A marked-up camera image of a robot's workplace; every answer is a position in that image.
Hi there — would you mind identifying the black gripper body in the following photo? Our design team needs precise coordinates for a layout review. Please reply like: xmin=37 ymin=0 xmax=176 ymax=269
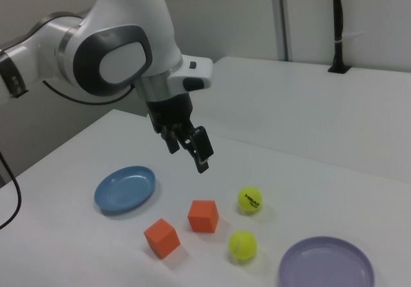
xmin=144 ymin=93 xmax=195 ymax=134

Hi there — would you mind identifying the orange cube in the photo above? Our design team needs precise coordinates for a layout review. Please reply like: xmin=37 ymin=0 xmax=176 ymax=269
xmin=143 ymin=218 xmax=181 ymax=259
xmin=187 ymin=200 xmax=220 ymax=234

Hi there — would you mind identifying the yellow tennis ball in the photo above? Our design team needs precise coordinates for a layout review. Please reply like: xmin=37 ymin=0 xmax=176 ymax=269
xmin=228 ymin=230 xmax=258 ymax=260
xmin=237 ymin=186 xmax=263 ymax=213

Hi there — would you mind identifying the blue plate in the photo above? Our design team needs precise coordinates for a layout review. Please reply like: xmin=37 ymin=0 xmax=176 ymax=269
xmin=94 ymin=166 xmax=157 ymax=216

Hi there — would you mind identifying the white desk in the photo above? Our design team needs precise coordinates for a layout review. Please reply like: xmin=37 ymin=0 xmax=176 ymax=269
xmin=189 ymin=55 xmax=411 ymax=185

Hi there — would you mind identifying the purple plate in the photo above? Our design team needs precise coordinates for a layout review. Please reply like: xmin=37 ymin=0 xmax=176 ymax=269
xmin=277 ymin=236 xmax=376 ymax=287

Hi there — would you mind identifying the black pole with base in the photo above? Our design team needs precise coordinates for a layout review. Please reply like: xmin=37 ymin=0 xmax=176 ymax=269
xmin=327 ymin=0 xmax=351 ymax=74

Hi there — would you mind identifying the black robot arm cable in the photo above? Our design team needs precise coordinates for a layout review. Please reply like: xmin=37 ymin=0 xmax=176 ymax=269
xmin=0 ymin=79 xmax=136 ymax=230

